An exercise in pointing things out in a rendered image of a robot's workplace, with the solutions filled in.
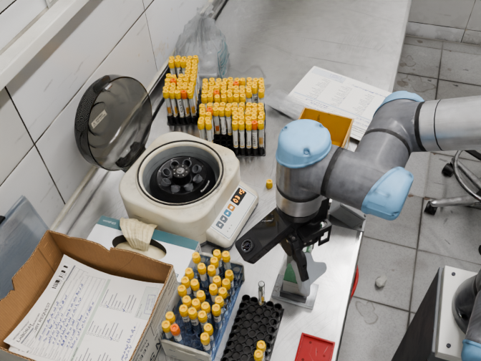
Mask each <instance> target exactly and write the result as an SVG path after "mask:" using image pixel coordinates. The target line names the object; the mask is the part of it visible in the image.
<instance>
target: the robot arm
mask: <svg viewBox="0 0 481 361"><path fill-rule="evenodd" d="M450 150H481V95H477V96H470V97H457V98H450V99H443V100H431V101H424V100H423V99H422V98H421V97H420V96H419V95H417V94H415V93H410V92H408V91H398V92H393V93H391V94H390V95H388V96H387V97H386V98H385V99H384V101H383V102H382V104H381V105H380V106H379V107H378V108H377V109H376V111H375V113H374V115H373V118H372V120H371V122H370V124H369V126H368V128H367V129H366V132H365V133H364V135H363V137H362V138H361V140H360V142H359V144H358V145H357V147H356V149H355V151H351V150H347V149H345V148H342V147H339V146H337V145H333V144H331V136H330V133H329V131H328V130H327V128H325V127H324V126H323V125H322V124H321V123H319V122H317V121H315V120H307V119H302V120H295V121H293V122H290V123H289V124H287V125H286V126H285V127H284V128H283V129H282V130H281V131H280V134H279V136H278V147H277V150H276V207H275V208H274V209H273V210H272V211H271V212H270V213H269V214H268V215H266V216H265V217H264V218H263V219H261V220H260V221H259V222H258V223H257V224H256V225H255V226H254V227H252V228H251V229H250V230H249V231H247V232H246V233H245V234H244V235H243V236H241V237H240V238H239V239H238V240H237V241H236V242H235V247H236V249H237V250H238V252H239V254H240V255H241V257H242V258H243V260H244V261H246V262H248V263H250V264H255V263H256V262H257V261H258V260H259V259H261V258H262V257H263V256H265V255H266V254H267V253H268V252H269V251H270V250H271V249H273V248H274V247H275V246H276V245H278V244H280V245H281V247H282V248H283V250H284V251H285V252H286V254H287V255H288V256H292V257H293V261H291V266H292V268H293V270H294V273H295V275H296V281H297V284H298V290H299V291H300V293H302V294H303V295H304V296H306V297H308V296H309V295H310V291H311V288H310V287H311V284H312V283H314V282H315V281H316V280H317V279H318V278H319V277H320V276H321V275H323V274H324V273H325V272H326V270H327V266H326V263H325V262H315V261H314V260H313V257H312V255H311V254H310V253H309V252H303V248H305V247H307V246H310V245H312V244H315V243H316V242H318V246H320V245H322V244H325V243H326V242H328V241H329V239H330V235H331V227H332V224H331V223H330V222H329V220H328V219H327V213H328V208H329V200H330V199H332V200H335V201H338V202H339V203H342V204H345V205H347V206H350V207H352V208H355V209H358V210H360V211H361V212H362V213H365V214H371V215H373V216H377V217H380V218H383V219H386V220H388V221H393V220H394V219H396V218H397V217H398V216H399V215H400V213H401V210H402V208H403V206H404V203H405V201H406V199H407V196H408V193H409V190H410V188H411V186H412V183H413V180H414V176H413V174H412V173H411V172H409V171H407V170H405V169H404V168H405V166H406V164H407V161H408V160H409V157H410V155H411V153H413V152H431V151H450ZM321 222H323V223H327V225H326V226H324V227H322V226H323V225H322V223H321ZM326 232H328V236H327V238H325V239H323V240H321V237H322V236H324V233H326ZM452 313H453V316H454V318H455V321H456V323H457V325H458V326H459V328H460V329H461V330H462V331H463V332H464V333H465V334H466V335H465V339H464V340H463V341H462V343H463V346H462V353H461V358H462V361H481V269H480V270H479V272H478V274H476V275H474V276H472V277H470V278H469V279H466V280H465V281H463V282H462V283H461V284H460V285H459V286H458V288H457V290H456V292H455V294H454V296H453V298H452Z"/></svg>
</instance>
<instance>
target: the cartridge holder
mask: <svg viewBox="0 0 481 361"><path fill-rule="evenodd" d="M283 277H284V275H282V274H278V276H277V279H276V283H275V285H274V288H273V292H272V295H271V298H274V299H278V300H281V301H284V302H288V303H291V304H295V305H298V306H302V307H306V308H309V309H313V308H314V303H315V300H316V295H317V292H318V289H319V284H315V283H312V284H311V287H310V288H311V291H310V295H309V296H308V297H306V296H301V295H298V294H293V293H290V292H286V291H283Z"/></svg>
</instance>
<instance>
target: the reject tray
mask: <svg viewBox="0 0 481 361"><path fill-rule="evenodd" d="M335 344H336V343H335V342H333V341H331V340H326V339H323V338H320V337H316V336H313V335H311V334H306V333H303V332H302V333H301V338H300V342H299V344H298V349H297V353H296V357H295V360H294V361H332V357H333V353H334V347H335Z"/></svg>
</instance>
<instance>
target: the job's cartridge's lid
mask: <svg viewBox="0 0 481 361"><path fill-rule="evenodd" d="M283 280H284V281H289V282H292V283H295V284H297V281H296V275H295V273H294V270H293V268H292V266H291V264H288V266H287V268H286V271H285V274H284V278H283Z"/></svg>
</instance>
